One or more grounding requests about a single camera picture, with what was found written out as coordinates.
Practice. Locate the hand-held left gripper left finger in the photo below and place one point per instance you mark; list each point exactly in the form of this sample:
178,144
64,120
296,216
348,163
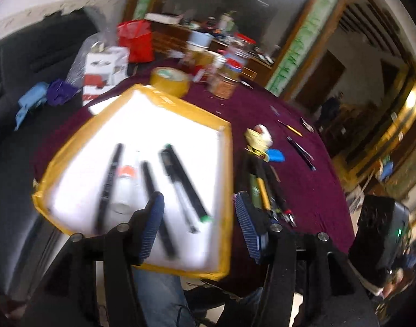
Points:
150,226

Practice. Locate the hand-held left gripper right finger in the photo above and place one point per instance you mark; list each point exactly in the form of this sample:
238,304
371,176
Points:
247,226

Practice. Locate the yellow pen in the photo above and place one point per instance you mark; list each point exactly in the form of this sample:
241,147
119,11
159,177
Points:
264,192

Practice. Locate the olive green pen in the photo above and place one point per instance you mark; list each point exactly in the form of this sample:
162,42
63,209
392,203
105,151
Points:
254,185

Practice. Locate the white glue bottle orange cap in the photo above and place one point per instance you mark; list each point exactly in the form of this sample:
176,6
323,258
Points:
125,190

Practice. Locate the thin black pen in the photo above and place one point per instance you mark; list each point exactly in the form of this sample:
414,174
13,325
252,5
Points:
149,180

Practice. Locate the black pen with green tip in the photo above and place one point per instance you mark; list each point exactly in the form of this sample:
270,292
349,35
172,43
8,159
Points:
187,184

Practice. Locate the black marker with red end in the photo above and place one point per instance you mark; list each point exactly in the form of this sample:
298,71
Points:
108,185

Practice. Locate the white tray with yellow tape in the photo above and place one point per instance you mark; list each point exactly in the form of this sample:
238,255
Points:
153,122

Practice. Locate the person's jeans leg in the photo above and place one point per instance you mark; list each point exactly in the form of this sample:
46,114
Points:
160,294

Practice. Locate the black pen with white print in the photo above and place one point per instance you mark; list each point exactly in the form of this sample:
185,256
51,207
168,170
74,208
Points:
301,151

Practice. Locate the yellow pencil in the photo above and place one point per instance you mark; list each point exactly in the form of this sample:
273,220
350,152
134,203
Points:
290,128

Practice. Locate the maroon tablecloth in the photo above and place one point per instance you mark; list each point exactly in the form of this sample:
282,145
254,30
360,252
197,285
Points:
262,109

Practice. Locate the black device with green light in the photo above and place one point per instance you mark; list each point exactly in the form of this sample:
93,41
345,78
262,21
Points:
378,231

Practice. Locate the clear jar with red label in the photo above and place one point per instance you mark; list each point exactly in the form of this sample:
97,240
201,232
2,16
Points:
225,83

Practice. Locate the yellow tape roll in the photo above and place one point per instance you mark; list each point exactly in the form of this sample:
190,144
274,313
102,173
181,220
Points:
169,81

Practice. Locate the white and red box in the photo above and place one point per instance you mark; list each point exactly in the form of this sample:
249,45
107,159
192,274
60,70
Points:
104,71

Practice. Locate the purple cloth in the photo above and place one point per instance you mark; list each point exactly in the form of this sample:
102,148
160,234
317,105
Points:
60,91

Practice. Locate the blue cloth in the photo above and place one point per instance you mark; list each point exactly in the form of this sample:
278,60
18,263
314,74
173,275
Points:
30,102

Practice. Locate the clear plastic bag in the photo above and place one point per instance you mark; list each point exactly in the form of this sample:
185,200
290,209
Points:
79,64

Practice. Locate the red mesh basket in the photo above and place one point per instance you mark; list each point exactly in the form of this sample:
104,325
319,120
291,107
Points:
137,42

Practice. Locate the blue and white cup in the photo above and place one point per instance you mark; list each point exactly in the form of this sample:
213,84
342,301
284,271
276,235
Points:
199,39

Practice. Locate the black sofa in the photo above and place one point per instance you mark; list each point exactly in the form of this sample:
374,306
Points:
41,51

